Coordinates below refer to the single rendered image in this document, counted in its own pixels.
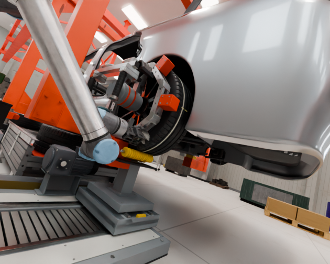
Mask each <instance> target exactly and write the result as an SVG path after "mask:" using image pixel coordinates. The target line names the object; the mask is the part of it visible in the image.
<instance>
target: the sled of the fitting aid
mask: <svg viewBox="0 0 330 264"><path fill-rule="evenodd" d="M75 197H76V198H77V199H78V200H79V201H80V202H81V203H82V204H83V205H84V206H85V207H86V208H87V209H88V210H89V211H90V212H91V213H92V214H93V215H94V216H95V217H96V218H97V219H98V220H99V221H100V222H101V223H102V224H103V225H104V226H105V227H106V228H107V229H108V230H109V231H110V232H111V233H112V234H113V235H118V234H122V233H127V232H132V231H136V230H141V229H145V228H151V227H155V226H157V223H158V220H159V217H160V215H159V214H158V213H156V212H155V211H153V210H148V211H136V212H124V213H118V212H117V211H115V210H114V209H113V208H112V207H111V206H109V205H108V204H107V203H106V202H104V201H103V200H102V199H101V198H100V197H98V196H97V195H96V194H95V193H93V192H92V191H91V190H90V189H88V188H87V187H84V186H80V187H79V188H78V191H77V193H76V196H75Z"/></svg>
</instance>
